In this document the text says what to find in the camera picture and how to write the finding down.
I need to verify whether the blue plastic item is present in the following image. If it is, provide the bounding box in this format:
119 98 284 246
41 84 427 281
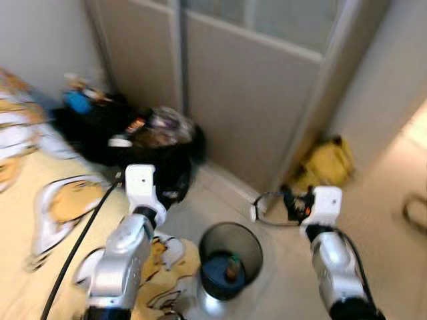
64 89 95 115

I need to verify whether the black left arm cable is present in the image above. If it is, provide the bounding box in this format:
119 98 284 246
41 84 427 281
40 175 126 320

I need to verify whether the blue bin liner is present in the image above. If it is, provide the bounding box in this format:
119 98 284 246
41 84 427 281
200 255 249 301

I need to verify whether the beige sliding door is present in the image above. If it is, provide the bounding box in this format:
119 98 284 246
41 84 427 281
85 0 396 195

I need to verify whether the thin cable loop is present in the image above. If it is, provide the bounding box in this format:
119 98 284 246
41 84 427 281
251 191 302 228

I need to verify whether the yellow cartoon print blanket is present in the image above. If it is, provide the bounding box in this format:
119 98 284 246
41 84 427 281
0 67 202 320

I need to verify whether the yellow bag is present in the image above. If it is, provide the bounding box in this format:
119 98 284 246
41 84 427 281
289 136 355 195

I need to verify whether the small brown bottle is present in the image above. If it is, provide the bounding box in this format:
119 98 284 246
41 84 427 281
226 253 243 282

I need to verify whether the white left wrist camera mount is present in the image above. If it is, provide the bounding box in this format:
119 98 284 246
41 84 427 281
124 164 167 227

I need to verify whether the black rubbish bag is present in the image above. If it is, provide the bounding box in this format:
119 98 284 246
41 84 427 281
49 89 207 209

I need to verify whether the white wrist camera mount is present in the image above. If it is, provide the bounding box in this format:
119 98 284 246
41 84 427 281
304 186 344 231
124 164 167 227

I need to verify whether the black mesh waste bin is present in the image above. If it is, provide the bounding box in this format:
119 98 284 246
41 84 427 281
198 221 265 301

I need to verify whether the crumpled patterned wrapper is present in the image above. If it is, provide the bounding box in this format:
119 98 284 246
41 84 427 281
125 106 196 149

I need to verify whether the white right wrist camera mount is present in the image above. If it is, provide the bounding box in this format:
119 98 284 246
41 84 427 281
304 186 344 231

